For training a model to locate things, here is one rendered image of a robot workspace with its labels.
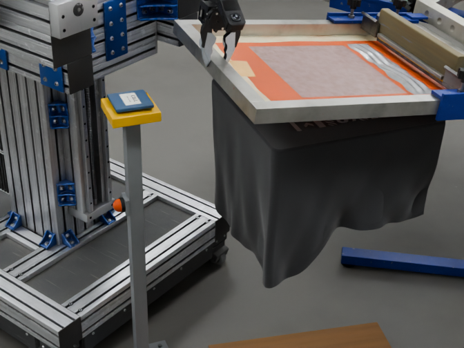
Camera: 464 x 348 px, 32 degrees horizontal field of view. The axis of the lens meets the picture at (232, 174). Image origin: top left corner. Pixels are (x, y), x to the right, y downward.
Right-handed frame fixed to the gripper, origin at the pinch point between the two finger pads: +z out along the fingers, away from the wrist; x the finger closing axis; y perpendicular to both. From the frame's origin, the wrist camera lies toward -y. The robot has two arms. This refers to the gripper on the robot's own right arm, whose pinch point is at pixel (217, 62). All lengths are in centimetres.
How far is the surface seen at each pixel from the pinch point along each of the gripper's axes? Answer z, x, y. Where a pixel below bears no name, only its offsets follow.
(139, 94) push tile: 14.2, 14.8, 14.1
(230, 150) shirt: 28.6, -10.0, 6.0
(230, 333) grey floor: 107, -26, 20
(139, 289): 76, 12, 10
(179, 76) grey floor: 102, -76, 229
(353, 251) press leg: 96, -84, 41
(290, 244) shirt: 42, -18, -21
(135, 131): 23.1, 16.4, 10.1
